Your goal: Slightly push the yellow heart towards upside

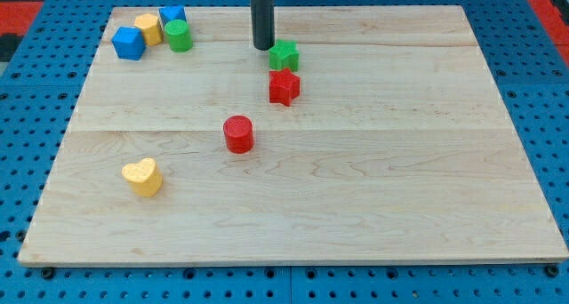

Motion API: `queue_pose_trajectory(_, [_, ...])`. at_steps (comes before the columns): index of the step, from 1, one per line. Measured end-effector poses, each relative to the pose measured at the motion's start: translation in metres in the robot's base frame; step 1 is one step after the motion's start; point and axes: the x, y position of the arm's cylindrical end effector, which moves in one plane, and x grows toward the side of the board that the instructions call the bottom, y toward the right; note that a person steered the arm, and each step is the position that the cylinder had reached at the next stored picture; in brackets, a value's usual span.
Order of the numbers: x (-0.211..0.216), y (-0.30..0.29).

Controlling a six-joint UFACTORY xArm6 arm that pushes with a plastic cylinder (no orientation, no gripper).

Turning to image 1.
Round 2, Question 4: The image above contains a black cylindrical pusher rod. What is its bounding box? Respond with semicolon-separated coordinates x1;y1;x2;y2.
250;0;275;51

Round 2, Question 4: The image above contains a yellow heart block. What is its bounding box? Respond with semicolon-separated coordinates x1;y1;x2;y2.
121;157;163;197

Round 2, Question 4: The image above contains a green star block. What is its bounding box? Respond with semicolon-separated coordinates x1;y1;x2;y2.
268;39;300;72

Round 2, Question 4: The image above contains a green cylinder block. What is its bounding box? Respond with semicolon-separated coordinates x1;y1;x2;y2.
164;20;193;52

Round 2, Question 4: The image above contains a red star block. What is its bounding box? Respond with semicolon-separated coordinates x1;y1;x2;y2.
268;68;301;107

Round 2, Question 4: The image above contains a blue pentagon block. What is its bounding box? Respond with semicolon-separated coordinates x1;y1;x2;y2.
158;5;187;27

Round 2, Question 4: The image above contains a yellow hexagon block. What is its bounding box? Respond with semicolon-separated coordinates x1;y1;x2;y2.
134;13;163;46

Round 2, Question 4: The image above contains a red cylinder block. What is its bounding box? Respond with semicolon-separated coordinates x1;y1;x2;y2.
223;116;254;154

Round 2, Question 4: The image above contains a blue cube block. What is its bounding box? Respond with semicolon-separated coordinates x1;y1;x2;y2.
111;27;146;60

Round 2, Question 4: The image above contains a light wooden board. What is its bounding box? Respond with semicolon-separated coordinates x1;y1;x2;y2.
18;5;568;268

